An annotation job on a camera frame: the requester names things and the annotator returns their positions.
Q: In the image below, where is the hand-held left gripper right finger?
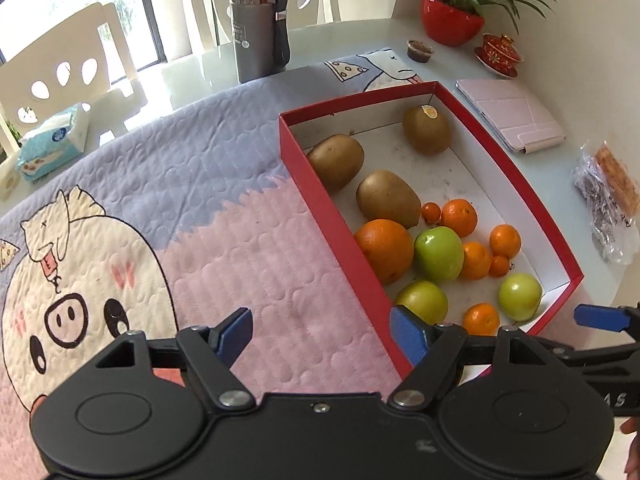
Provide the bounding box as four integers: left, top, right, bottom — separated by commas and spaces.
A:
389, 304, 552, 409

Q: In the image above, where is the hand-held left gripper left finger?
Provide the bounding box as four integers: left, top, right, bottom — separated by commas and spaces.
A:
95, 307, 256, 409

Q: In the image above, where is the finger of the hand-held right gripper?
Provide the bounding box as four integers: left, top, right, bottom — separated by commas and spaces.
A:
573, 302, 640, 334
547, 340, 640, 376

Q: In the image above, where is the green apple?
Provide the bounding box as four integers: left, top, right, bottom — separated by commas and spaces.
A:
394, 280, 450, 325
413, 226, 465, 283
498, 272, 544, 322

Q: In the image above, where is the large orange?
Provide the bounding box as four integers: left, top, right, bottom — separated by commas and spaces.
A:
354, 219, 415, 285

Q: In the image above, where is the red cardboard box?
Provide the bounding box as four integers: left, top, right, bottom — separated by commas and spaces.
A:
278, 80, 585, 382

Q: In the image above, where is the person's right hand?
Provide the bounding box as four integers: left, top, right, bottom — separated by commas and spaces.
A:
620, 416, 640, 467

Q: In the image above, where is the clear snack bag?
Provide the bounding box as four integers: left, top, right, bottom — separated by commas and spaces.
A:
571, 140, 640, 265

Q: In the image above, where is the cartoon pig printed blanket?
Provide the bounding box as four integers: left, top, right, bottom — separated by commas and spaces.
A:
0, 52, 497, 480

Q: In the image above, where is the brown kiwi with sticker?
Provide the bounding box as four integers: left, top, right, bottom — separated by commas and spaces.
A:
402, 104, 453, 156

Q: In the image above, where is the pink tablet case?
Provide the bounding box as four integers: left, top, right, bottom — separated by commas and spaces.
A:
455, 78, 568, 155

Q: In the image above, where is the blue tissue pack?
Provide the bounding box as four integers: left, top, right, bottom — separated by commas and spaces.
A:
17, 102, 91, 184

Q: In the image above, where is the red saucer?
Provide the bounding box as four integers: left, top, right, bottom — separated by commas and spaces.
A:
473, 47, 525, 80

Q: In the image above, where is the red lidded teacup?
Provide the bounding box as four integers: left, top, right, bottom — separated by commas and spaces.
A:
480, 32, 521, 69

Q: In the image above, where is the small brown cup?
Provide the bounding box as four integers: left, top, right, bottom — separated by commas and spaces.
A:
406, 38, 435, 64

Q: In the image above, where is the small green plant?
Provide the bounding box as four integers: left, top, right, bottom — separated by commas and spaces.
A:
0, 120, 24, 154

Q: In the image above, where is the grey thermos bottle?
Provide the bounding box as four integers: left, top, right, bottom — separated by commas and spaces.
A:
228, 0, 291, 84

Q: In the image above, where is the potted plant in red pot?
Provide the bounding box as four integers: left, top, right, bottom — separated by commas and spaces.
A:
419, 0, 562, 49

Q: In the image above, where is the white chair with oval holes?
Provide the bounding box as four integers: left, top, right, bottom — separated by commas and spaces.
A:
187, 0, 347, 52
0, 2, 139, 127

